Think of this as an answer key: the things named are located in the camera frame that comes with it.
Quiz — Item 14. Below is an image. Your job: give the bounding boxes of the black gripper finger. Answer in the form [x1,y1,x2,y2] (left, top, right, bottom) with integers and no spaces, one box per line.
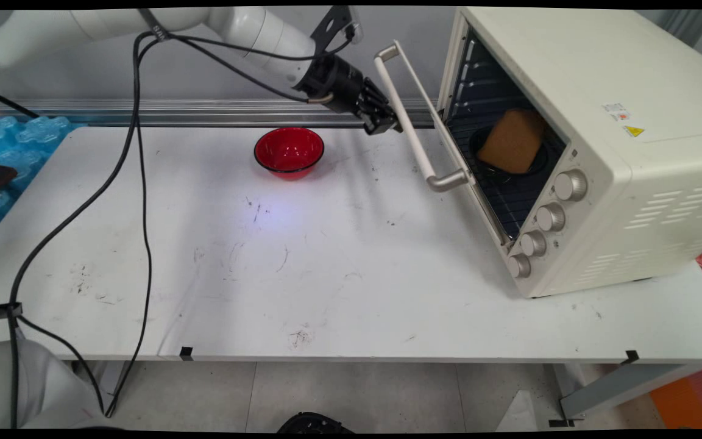
[360,77,398,114]
[360,102,404,137]

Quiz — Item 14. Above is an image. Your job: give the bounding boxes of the aluminium rail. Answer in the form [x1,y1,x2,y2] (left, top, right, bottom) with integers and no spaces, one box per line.
[0,98,441,129]

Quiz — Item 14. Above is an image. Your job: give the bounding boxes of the blue bubble wrap sheet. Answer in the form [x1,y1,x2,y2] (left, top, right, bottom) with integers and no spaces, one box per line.
[0,115,75,224]

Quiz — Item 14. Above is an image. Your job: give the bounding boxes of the thick black cable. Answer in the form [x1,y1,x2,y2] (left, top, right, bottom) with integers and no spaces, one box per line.
[0,32,355,429]

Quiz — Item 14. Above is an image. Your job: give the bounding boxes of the cream toaster oven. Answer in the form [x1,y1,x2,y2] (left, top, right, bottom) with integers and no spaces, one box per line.
[436,7,702,299]

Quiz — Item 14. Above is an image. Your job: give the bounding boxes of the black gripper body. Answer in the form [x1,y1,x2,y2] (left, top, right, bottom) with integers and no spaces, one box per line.
[298,54,369,118]

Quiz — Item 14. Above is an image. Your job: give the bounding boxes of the brown bread slice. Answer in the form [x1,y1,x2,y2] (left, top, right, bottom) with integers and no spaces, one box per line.
[477,109,547,176]

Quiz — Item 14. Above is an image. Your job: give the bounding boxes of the orange box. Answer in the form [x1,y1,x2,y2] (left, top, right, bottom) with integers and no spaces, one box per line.
[649,364,702,430]

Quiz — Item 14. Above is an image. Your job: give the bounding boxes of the silver oven knob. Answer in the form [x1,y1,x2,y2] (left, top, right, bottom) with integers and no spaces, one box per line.
[554,170,589,202]
[536,202,567,233]
[519,230,548,258]
[505,254,533,280]

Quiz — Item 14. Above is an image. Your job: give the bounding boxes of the wire oven rack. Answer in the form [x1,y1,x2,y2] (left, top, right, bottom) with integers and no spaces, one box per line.
[447,113,566,240]

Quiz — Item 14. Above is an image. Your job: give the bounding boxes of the black round plate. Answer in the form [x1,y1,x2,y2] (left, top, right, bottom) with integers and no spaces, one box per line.
[469,125,550,179]

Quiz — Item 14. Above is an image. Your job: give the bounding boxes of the red bowl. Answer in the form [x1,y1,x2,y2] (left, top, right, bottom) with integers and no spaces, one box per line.
[253,127,325,181]

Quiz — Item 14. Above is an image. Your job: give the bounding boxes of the grey table leg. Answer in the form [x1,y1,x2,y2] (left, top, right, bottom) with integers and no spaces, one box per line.
[71,360,127,419]
[548,362,696,428]

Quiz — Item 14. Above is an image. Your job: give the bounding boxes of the black round object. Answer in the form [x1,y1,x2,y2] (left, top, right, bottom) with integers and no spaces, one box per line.
[277,412,355,434]

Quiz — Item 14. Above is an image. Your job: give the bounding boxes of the black background cable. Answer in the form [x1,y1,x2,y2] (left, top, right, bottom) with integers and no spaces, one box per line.
[0,85,40,119]

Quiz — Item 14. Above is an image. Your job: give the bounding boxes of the thin black cable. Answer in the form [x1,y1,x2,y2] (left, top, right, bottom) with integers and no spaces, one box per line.
[19,34,312,418]

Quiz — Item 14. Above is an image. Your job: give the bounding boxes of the cream glass oven door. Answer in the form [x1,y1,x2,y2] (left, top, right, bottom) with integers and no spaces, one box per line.
[374,40,511,249]

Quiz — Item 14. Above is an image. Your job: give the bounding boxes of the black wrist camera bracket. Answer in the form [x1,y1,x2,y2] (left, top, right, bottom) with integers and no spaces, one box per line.
[309,6,365,48]

